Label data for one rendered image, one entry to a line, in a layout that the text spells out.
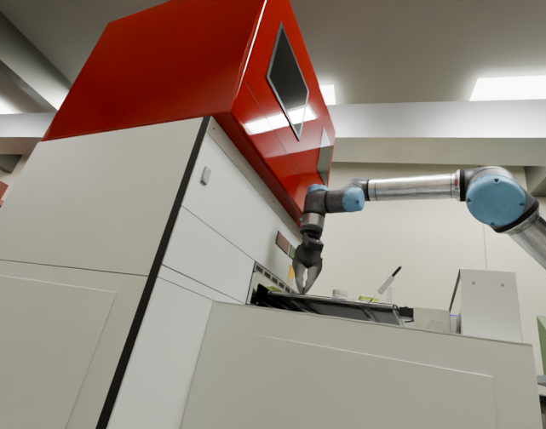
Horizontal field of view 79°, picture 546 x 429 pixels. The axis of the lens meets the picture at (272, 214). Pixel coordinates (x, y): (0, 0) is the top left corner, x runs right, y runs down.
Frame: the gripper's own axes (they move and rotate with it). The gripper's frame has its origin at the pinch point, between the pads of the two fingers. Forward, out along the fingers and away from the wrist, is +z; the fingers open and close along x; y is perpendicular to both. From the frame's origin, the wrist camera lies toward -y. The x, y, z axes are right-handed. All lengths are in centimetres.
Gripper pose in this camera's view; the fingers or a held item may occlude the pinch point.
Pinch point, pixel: (303, 290)
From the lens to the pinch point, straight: 98.9
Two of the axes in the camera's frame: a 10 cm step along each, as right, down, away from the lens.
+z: -1.9, 9.0, -4.0
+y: -1.1, 3.8, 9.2
